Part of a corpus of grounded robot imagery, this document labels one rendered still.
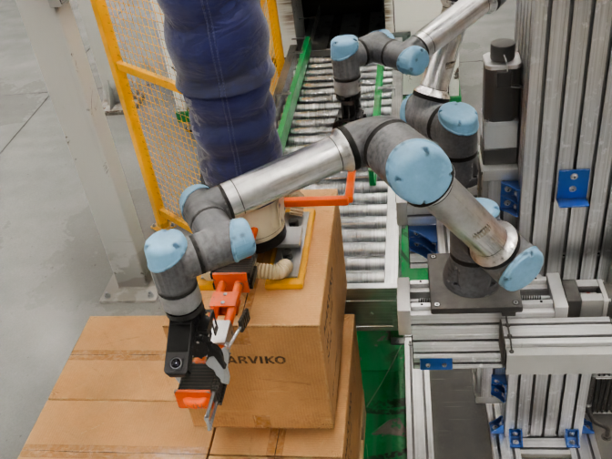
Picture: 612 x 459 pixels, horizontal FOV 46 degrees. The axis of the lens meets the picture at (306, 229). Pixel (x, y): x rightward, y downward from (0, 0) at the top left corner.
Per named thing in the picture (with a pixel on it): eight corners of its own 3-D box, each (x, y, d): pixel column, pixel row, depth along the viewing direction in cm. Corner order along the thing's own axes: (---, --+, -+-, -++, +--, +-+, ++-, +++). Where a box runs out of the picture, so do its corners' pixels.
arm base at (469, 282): (498, 259, 190) (500, 229, 184) (506, 297, 178) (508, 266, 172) (441, 260, 192) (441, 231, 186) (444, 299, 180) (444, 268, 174)
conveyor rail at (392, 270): (395, 66, 449) (393, 36, 437) (403, 66, 448) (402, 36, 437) (386, 324, 265) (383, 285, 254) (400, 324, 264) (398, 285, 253)
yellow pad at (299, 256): (282, 214, 213) (280, 199, 210) (315, 213, 211) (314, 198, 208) (265, 290, 186) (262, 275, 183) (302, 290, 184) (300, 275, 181)
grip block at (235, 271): (219, 270, 178) (216, 252, 175) (258, 270, 177) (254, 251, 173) (213, 293, 172) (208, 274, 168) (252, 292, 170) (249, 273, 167)
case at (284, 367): (233, 286, 250) (211, 191, 227) (347, 285, 244) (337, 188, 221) (193, 427, 203) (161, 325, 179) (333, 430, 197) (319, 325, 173)
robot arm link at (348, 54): (366, 35, 189) (341, 46, 185) (369, 75, 195) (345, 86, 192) (347, 30, 194) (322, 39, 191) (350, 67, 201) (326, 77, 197)
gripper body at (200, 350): (220, 330, 145) (208, 285, 137) (211, 362, 138) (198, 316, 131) (184, 331, 146) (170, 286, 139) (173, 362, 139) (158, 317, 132)
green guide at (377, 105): (380, 44, 441) (379, 30, 436) (397, 43, 439) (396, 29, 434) (369, 186, 314) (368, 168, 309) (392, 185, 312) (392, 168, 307)
